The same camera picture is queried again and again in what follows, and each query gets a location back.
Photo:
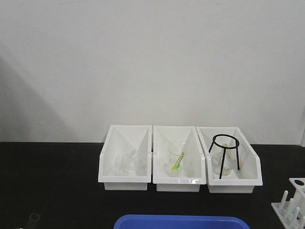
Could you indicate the middle white storage bin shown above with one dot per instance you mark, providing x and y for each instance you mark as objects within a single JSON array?
[{"x": 194, "y": 169}]

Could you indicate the black wire tripod stand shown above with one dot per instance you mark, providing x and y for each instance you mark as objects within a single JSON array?
[{"x": 223, "y": 160}]

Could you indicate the glass flask in right bin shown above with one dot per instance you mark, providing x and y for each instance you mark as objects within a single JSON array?
[{"x": 217, "y": 150}]

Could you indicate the right white storage bin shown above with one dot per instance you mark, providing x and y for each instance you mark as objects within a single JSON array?
[{"x": 239, "y": 181}]

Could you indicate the glassware in left bin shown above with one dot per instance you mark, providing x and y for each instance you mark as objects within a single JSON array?
[{"x": 129, "y": 161}]

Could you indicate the white test tube rack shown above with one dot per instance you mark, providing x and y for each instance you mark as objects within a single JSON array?
[{"x": 291, "y": 212}]

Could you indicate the blue plastic tray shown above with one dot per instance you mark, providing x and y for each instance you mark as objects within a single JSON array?
[{"x": 137, "y": 221}]

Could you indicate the clear glass test tube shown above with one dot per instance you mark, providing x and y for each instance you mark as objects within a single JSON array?
[{"x": 33, "y": 220}]

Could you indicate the white storage bin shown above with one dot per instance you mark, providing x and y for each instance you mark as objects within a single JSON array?
[
  {"x": 120, "y": 138},
  {"x": 239, "y": 181},
  {"x": 194, "y": 169}
]

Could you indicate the left white storage bin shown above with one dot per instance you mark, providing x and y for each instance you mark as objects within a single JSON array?
[{"x": 120, "y": 138}]

